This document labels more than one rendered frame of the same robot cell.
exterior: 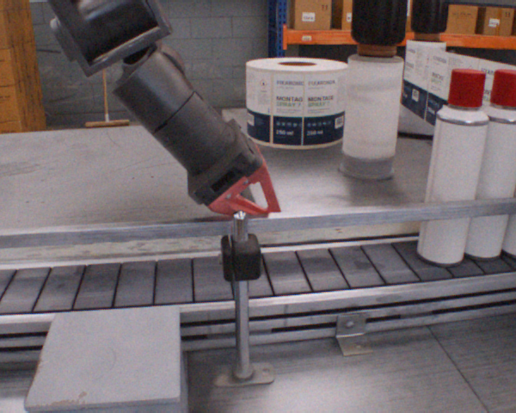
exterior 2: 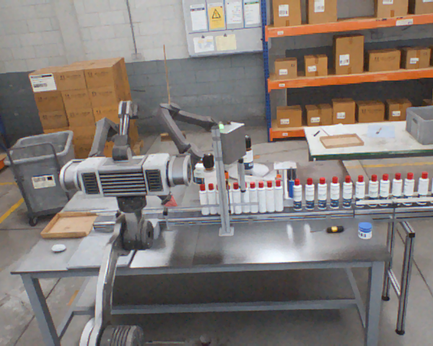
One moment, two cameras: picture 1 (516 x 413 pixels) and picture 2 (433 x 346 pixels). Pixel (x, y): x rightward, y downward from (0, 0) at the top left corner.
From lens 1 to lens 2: 2.23 m
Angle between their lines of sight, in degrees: 13
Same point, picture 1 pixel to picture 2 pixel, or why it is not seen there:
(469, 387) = (198, 233)
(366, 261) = (192, 213)
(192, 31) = (221, 76)
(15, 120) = not seen: hidden behind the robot
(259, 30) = (261, 73)
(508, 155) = (211, 197)
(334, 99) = not seen: hidden behind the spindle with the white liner
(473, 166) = (204, 199)
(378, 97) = (208, 179)
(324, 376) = (179, 230)
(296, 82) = (199, 169)
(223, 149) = (165, 197)
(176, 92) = not seen: hidden behind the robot
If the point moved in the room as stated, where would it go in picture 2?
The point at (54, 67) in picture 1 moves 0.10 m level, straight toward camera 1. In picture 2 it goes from (141, 99) to (141, 101)
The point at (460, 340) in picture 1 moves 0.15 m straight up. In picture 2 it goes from (203, 227) to (200, 206)
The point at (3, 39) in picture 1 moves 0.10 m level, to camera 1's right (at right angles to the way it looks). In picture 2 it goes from (115, 99) to (122, 99)
